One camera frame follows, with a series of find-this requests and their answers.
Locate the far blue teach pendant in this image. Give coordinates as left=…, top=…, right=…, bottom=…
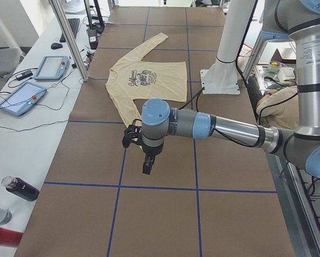
left=34, top=56, right=69, bottom=81

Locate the near blue teach pendant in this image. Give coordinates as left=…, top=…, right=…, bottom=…
left=0, top=81, right=47, bottom=117

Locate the grey office chair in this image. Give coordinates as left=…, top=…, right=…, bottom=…
left=0, top=48, right=21, bottom=77

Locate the aluminium frame post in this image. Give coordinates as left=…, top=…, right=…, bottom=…
left=49, top=0, right=89, bottom=82

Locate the black power adapter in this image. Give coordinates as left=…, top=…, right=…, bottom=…
left=16, top=70, right=33, bottom=81

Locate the black computer mouse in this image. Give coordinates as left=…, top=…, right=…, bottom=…
left=50, top=42, right=63, bottom=50

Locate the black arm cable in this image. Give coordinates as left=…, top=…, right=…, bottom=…
left=178, top=87, right=260, bottom=147

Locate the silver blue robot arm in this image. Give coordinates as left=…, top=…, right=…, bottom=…
left=139, top=1, right=320, bottom=178

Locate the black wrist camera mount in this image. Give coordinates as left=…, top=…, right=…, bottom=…
left=122, top=119, right=143, bottom=148

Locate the red bottle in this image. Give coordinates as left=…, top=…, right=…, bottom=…
left=0, top=227, right=23, bottom=248

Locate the black keyboard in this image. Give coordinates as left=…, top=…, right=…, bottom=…
left=59, top=18, right=80, bottom=43

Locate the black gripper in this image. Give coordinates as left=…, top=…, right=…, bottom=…
left=142, top=146, right=160, bottom=175

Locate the blue teach pendant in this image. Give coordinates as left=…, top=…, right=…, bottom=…
left=0, top=81, right=47, bottom=117
left=34, top=56, right=69, bottom=81

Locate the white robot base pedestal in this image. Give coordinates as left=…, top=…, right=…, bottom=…
left=201, top=0, right=265, bottom=95

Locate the cream long-sleeve printed shirt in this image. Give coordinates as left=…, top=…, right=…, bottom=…
left=106, top=33, right=187, bottom=126

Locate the black water bottle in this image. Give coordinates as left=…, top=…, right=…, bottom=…
left=1, top=176, right=40, bottom=201

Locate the brown table cover mat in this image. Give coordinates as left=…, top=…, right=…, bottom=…
left=16, top=7, right=294, bottom=256

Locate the seated person in beige shirt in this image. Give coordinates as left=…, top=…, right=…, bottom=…
left=247, top=77, right=299, bottom=130

